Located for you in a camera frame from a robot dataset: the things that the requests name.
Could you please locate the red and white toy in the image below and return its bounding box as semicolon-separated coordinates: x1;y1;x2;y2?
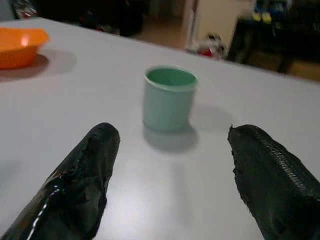
194;32;228;60

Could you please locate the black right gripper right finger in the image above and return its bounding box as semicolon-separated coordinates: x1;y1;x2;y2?
227;124;320;240

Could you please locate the mint green plastic cup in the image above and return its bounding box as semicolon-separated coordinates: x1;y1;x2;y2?
143;65;200;133

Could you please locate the orange plastic bowl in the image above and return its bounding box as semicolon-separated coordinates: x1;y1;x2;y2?
0;26;51;70

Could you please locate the dark wooden side table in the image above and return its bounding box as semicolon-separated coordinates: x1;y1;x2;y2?
226;0;320;82

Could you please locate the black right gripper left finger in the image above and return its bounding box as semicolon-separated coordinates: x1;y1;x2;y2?
0;122;121;240

